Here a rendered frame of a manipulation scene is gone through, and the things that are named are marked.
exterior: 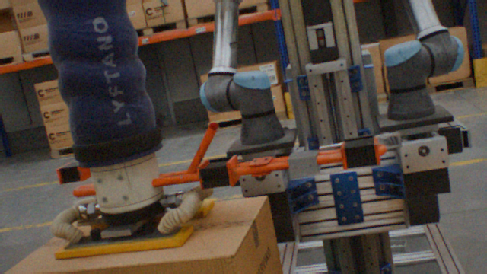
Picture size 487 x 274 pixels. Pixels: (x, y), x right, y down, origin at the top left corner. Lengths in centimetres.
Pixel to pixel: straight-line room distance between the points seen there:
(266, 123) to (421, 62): 53
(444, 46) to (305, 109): 51
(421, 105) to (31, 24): 822
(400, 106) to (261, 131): 45
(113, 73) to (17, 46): 843
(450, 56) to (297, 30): 51
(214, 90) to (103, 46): 67
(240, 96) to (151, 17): 708
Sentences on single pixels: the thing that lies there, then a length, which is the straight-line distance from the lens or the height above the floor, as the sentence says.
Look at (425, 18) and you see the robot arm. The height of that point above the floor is 133.
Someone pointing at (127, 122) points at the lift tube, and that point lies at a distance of 139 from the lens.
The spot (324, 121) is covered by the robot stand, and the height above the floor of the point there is 105.
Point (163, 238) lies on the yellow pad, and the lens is 138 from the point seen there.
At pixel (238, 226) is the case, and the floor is 95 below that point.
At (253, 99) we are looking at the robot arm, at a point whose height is 119.
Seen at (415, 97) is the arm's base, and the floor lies 110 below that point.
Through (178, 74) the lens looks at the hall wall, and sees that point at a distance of 1019.
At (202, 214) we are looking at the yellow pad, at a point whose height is 96.
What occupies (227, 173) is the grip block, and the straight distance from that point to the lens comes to 138.
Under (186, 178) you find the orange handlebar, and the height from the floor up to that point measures 108.
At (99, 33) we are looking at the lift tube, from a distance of 138.
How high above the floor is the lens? 141
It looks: 11 degrees down
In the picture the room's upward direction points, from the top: 11 degrees counter-clockwise
